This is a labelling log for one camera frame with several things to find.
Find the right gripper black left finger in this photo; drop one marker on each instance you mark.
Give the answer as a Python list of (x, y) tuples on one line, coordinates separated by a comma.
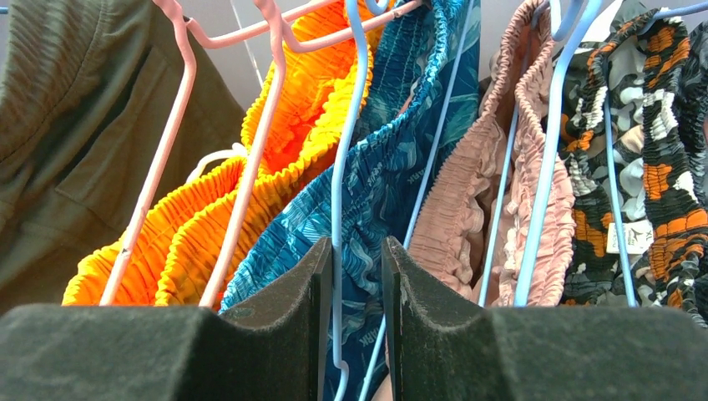
[(272, 346)]

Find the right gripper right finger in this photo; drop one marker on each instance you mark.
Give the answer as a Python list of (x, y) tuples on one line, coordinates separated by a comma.
[(444, 347)]

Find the pink shorts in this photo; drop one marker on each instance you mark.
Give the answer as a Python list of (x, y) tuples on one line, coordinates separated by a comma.
[(473, 227)]

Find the blue patterned shorts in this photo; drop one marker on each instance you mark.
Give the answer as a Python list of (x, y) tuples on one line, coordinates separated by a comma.
[(387, 166)]

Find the olive green shorts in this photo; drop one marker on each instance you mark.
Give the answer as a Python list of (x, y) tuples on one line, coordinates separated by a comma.
[(86, 89)]

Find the orange black patterned shorts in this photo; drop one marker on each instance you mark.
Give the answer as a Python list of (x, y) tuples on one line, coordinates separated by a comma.
[(640, 226)]

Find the pink wire hanger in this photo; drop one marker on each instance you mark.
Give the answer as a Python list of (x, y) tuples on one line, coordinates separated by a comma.
[(183, 29), (281, 33)]

